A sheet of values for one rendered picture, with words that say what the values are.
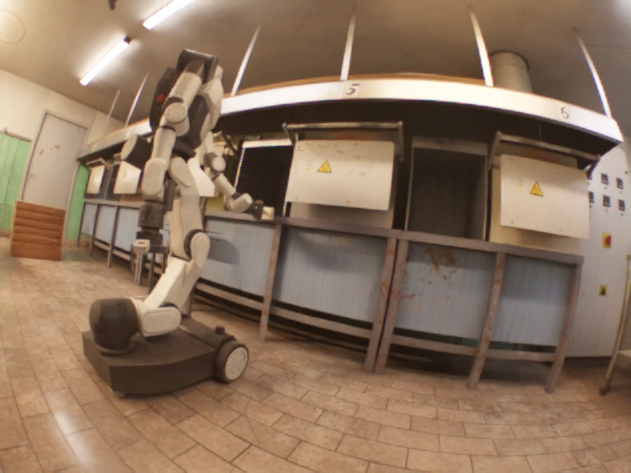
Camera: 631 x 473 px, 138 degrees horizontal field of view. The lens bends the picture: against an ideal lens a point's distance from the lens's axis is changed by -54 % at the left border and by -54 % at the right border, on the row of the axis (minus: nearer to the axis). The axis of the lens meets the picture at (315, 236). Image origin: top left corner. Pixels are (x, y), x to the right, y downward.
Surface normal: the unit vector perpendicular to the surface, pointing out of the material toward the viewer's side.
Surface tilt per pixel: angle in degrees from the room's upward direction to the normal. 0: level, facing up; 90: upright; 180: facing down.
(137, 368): 90
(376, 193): 90
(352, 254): 90
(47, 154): 90
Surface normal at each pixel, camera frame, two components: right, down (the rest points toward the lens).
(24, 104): 0.92, 0.13
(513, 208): -0.36, -0.11
